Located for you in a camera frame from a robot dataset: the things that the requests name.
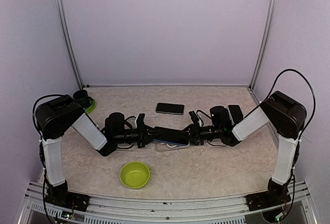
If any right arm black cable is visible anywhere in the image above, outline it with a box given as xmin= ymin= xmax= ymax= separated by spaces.
xmin=195 ymin=68 xmax=317 ymax=206

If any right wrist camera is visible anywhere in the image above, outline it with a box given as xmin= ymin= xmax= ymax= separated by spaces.
xmin=189 ymin=111 xmax=204 ymax=127

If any aluminium frame post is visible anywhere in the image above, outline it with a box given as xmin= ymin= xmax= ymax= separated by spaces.
xmin=55 ymin=0 xmax=84 ymax=90
xmin=250 ymin=0 xmax=277 ymax=91

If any blue smartphone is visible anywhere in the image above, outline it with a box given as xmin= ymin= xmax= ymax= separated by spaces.
xmin=154 ymin=127 xmax=189 ymax=146

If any left aluminium frame post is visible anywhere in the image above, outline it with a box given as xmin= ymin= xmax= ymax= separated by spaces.
xmin=55 ymin=0 xmax=84 ymax=90

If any green bowl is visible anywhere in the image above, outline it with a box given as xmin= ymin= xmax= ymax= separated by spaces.
xmin=120 ymin=161 xmax=151 ymax=189

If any front aluminium rail base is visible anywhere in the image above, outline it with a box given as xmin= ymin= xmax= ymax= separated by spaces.
xmin=16 ymin=179 xmax=319 ymax=224

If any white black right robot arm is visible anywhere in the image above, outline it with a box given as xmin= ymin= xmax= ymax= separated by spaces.
xmin=178 ymin=91 xmax=307 ymax=205

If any right aluminium frame post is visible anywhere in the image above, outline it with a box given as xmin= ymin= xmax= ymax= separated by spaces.
xmin=250 ymin=0 xmax=277 ymax=91

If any green saucer plate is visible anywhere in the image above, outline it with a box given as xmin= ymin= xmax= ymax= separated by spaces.
xmin=85 ymin=97 xmax=96 ymax=114

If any dark green mug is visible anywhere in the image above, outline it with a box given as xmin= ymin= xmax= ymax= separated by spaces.
xmin=73 ymin=90 xmax=92 ymax=108

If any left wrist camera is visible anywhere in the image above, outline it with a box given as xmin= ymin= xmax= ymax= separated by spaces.
xmin=135 ymin=113 xmax=145 ymax=128

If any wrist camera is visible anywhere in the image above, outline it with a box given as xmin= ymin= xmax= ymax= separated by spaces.
xmin=189 ymin=111 xmax=204 ymax=127
xmin=135 ymin=113 xmax=145 ymax=128

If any black smartphone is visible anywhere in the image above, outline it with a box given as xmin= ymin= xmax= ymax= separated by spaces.
xmin=228 ymin=105 xmax=244 ymax=125
xmin=155 ymin=102 xmax=185 ymax=116

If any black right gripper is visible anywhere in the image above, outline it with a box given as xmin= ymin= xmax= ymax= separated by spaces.
xmin=176 ymin=122 xmax=222 ymax=145

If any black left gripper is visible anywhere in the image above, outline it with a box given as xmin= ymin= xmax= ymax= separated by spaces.
xmin=114 ymin=122 xmax=163 ymax=148

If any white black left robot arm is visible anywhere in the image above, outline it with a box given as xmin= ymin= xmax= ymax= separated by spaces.
xmin=32 ymin=94 xmax=161 ymax=206

